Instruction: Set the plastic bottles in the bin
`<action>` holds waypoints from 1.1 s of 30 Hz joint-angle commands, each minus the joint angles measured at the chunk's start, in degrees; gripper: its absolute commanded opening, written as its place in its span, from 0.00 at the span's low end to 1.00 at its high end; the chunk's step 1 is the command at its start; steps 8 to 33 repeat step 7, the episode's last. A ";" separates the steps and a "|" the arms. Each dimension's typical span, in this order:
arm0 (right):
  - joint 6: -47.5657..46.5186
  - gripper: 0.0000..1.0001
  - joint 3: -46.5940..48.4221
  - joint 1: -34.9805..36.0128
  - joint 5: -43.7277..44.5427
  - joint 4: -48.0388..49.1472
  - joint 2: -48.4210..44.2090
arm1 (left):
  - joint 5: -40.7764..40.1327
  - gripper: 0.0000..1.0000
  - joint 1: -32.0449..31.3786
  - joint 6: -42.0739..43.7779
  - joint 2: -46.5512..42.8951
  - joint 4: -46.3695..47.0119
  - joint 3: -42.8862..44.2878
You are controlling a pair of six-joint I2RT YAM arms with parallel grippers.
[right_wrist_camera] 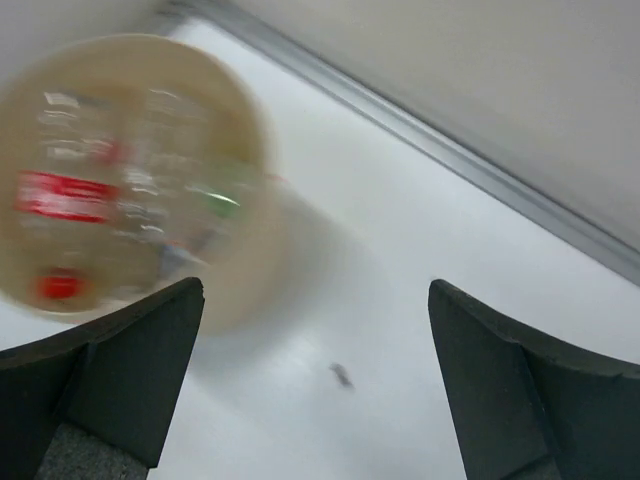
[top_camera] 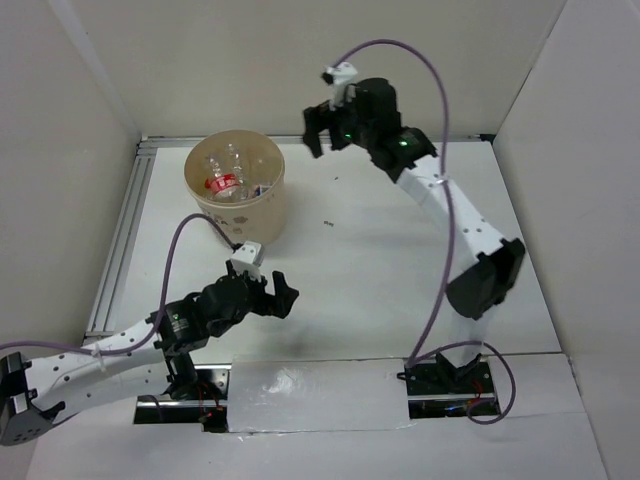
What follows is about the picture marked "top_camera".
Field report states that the purple cable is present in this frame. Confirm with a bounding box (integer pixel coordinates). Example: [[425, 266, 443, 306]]
[[0, 213, 241, 429], [333, 39, 517, 426]]

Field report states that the blue label clear bottle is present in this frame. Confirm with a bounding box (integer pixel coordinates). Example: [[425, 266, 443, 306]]
[[250, 183, 272, 198]]

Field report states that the aluminium frame rail left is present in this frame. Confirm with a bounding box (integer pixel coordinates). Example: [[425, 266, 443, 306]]
[[84, 142, 157, 343]]

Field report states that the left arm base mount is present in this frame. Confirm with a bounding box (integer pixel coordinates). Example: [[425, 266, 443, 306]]
[[133, 364, 231, 434]]

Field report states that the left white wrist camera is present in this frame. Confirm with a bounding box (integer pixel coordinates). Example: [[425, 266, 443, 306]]
[[230, 241, 264, 281]]

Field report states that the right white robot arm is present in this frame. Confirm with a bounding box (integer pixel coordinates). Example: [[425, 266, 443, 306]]
[[302, 69, 525, 392]]

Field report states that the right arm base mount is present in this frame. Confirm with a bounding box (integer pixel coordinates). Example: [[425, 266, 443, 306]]
[[396, 360, 501, 420]]

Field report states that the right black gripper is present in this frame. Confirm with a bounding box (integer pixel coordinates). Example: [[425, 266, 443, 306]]
[[300, 89, 374, 160]]

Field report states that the white tape sheet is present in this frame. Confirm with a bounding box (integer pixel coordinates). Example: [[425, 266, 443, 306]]
[[227, 359, 410, 433]]

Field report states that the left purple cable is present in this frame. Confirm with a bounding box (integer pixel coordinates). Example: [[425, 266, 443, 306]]
[[0, 213, 241, 429]]

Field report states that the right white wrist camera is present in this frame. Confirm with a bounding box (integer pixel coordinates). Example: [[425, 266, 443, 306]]
[[321, 61, 358, 111]]

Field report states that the tan round paper bin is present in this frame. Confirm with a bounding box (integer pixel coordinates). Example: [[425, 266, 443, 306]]
[[183, 130, 286, 245]]

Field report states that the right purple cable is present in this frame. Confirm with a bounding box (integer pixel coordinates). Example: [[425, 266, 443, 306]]
[[333, 39, 517, 426]]

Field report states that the small red label bottle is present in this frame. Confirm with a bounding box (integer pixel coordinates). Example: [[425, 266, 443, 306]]
[[204, 174, 247, 203]]

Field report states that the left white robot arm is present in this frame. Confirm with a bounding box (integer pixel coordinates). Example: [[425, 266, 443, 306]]
[[1, 268, 299, 446]]

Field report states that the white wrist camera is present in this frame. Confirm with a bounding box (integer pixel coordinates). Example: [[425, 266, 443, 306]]
[[321, 61, 358, 111], [230, 241, 264, 281]]

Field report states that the aluminium frame rail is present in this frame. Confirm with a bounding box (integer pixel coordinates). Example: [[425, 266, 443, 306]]
[[84, 142, 157, 343], [138, 133, 497, 149]]

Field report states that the aluminium frame rail back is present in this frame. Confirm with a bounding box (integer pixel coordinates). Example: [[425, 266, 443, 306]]
[[138, 133, 497, 149]]

